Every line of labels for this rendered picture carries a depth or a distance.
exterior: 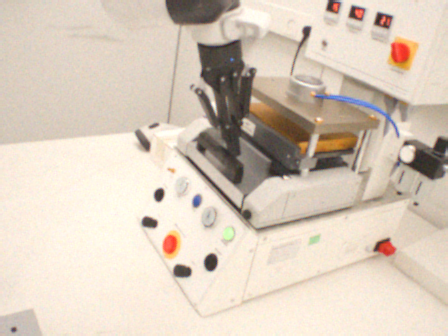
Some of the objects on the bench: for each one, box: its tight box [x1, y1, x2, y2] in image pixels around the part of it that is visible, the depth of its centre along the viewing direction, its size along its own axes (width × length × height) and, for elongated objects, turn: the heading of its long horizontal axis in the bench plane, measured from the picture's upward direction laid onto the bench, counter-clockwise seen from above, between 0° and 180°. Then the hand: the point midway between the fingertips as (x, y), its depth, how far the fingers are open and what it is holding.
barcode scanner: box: [135, 122, 182, 151], centre depth 136 cm, size 20×8×8 cm, turn 105°
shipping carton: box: [150, 128, 185, 169], centre depth 126 cm, size 19×13×9 cm
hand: (232, 138), depth 81 cm, fingers closed
